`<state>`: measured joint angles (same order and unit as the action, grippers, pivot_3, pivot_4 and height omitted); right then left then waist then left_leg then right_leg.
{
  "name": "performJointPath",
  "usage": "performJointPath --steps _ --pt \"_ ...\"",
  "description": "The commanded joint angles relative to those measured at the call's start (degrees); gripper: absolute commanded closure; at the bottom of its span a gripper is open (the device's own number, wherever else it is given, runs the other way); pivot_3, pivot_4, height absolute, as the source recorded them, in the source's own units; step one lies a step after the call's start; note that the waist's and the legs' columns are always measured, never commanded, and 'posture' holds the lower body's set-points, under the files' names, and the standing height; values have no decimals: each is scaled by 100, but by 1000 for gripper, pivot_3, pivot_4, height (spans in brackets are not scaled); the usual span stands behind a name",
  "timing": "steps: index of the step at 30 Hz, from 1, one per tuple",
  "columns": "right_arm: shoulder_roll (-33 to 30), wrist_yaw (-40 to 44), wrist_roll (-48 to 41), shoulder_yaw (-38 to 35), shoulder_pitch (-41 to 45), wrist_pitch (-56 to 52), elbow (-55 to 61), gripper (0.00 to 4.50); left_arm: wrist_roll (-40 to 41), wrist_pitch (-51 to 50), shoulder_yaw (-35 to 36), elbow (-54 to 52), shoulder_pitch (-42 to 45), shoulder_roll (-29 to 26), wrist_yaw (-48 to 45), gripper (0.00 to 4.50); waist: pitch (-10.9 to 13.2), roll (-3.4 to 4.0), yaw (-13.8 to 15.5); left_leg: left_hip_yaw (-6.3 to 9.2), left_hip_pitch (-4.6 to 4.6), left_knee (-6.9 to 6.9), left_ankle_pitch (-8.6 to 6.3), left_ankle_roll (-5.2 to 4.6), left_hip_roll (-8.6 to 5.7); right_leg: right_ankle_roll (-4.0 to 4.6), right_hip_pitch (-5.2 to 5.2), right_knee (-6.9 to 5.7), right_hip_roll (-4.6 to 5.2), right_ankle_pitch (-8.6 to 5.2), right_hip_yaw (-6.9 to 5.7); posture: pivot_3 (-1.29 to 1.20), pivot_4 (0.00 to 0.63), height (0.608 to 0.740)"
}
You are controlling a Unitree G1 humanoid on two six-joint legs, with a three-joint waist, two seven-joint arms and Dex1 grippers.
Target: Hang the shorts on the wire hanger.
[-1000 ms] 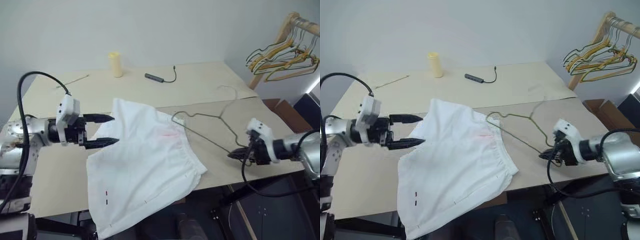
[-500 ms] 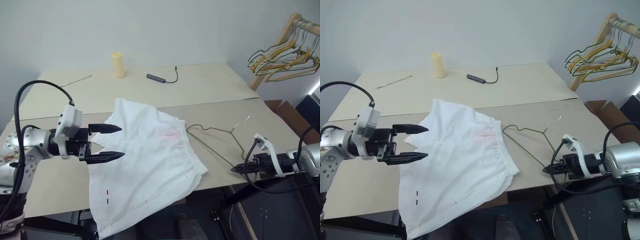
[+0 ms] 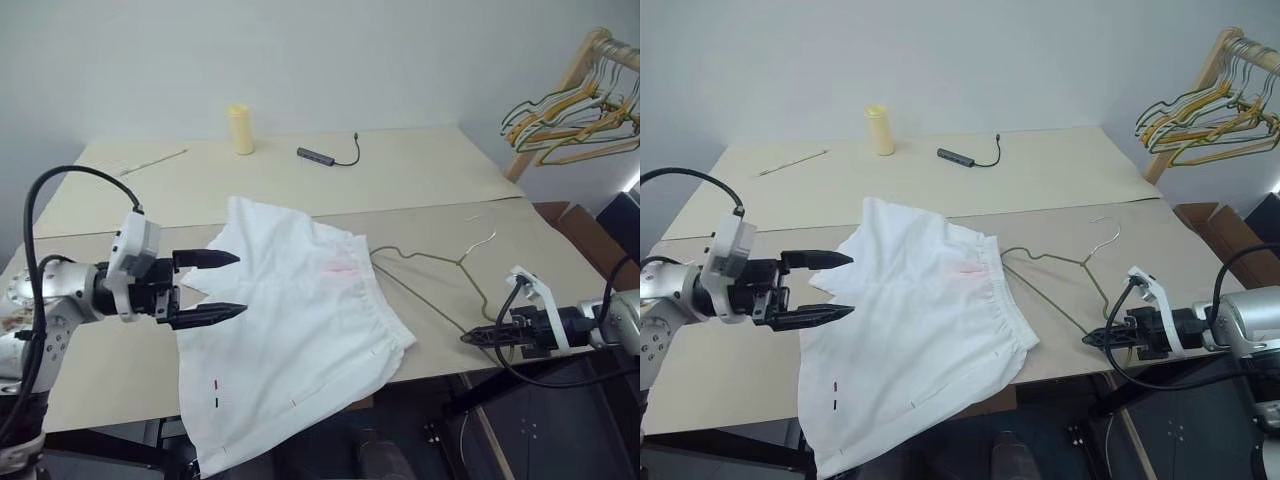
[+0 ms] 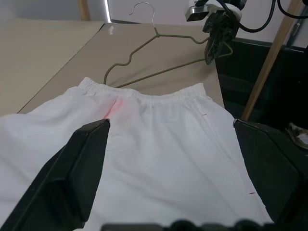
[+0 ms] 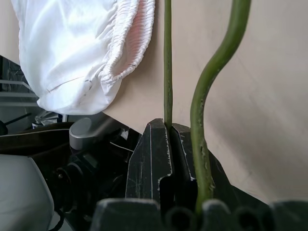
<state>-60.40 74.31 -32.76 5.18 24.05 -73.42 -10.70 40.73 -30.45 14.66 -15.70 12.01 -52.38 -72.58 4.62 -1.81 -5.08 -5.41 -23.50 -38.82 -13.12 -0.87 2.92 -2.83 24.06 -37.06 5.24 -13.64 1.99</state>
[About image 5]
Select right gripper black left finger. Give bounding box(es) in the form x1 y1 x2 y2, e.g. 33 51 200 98
124 117 174 202

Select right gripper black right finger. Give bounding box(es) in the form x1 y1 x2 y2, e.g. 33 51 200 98
169 122 233 202

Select green wire hanger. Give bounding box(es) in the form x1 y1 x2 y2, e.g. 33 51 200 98
163 0 252 215

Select white shorts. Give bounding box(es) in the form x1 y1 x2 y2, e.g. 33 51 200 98
18 0 156 115

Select silver robot torso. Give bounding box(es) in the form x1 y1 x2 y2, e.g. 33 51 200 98
0 144 130 231

